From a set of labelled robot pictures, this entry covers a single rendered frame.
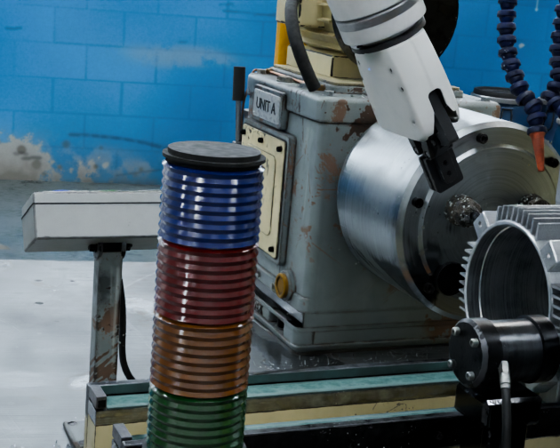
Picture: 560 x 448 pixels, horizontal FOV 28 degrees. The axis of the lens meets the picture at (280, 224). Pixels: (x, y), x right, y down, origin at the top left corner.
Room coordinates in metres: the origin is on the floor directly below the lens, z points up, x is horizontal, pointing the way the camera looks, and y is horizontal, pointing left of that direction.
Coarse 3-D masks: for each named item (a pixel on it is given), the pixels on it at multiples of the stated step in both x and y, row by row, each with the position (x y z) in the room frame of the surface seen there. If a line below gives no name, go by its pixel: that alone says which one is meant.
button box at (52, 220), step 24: (48, 192) 1.11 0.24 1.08; (72, 192) 1.12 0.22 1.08; (96, 192) 1.13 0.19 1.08; (120, 192) 1.14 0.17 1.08; (144, 192) 1.15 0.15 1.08; (24, 216) 1.14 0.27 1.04; (48, 216) 1.10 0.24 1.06; (72, 216) 1.11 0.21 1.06; (96, 216) 1.12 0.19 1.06; (120, 216) 1.13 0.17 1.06; (144, 216) 1.14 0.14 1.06; (24, 240) 1.14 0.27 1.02; (48, 240) 1.10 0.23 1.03; (72, 240) 1.11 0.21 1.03; (96, 240) 1.12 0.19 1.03; (120, 240) 1.13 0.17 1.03; (144, 240) 1.14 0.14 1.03
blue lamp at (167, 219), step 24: (168, 168) 0.62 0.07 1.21; (264, 168) 0.64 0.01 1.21; (168, 192) 0.62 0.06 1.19; (192, 192) 0.61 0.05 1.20; (216, 192) 0.61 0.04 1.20; (240, 192) 0.61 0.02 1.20; (168, 216) 0.62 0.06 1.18; (192, 216) 0.61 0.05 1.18; (216, 216) 0.61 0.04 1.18; (240, 216) 0.61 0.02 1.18; (168, 240) 0.62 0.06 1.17; (192, 240) 0.61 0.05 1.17; (216, 240) 0.61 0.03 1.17; (240, 240) 0.61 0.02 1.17
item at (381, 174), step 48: (384, 144) 1.38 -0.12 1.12; (480, 144) 1.31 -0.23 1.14; (528, 144) 1.34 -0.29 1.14; (384, 192) 1.32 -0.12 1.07; (432, 192) 1.28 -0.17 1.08; (480, 192) 1.31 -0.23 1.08; (528, 192) 1.33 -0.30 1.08; (384, 240) 1.30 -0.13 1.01; (432, 240) 1.28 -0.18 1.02; (432, 288) 1.28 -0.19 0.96
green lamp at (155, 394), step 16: (160, 400) 0.62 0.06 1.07; (176, 400) 0.61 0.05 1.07; (192, 400) 0.61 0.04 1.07; (208, 400) 0.61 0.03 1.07; (224, 400) 0.61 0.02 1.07; (240, 400) 0.62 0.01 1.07; (160, 416) 0.61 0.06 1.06; (176, 416) 0.61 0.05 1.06; (192, 416) 0.61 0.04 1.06; (208, 416) 0.61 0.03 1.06; (224, 416) 0.61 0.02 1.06; (240, 416) 0.63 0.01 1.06; (160, 432) 0.61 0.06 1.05; (176, 432) 0.61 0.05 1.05; (192, 432) 0.61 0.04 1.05; (208, 432) 0.61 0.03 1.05; (224, 432) 0.61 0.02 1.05; (240, 432) 0.63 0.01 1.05
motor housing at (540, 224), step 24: (504, 216) 1.11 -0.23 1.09; (528, 216) 1.07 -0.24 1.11; (552, 216) 1.08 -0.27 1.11; (480, 240) 1.14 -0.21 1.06; (504, 240) 1.15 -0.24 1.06; (528, 240) 1.16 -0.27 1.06; (480, 264) 1.16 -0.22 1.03; (504, 264) 1.17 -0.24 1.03; (528, 264) 1.18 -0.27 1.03; (480, 288) 1.16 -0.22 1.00; (504, 288) 1.17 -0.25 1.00; (528, 288) 1.18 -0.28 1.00; (552, 288) 1.02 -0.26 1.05; (480, 312) 1.15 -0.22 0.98; (504, 312) 1.16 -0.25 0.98; (528, 312) 1.17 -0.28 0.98; (552, 312) 1.01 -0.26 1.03
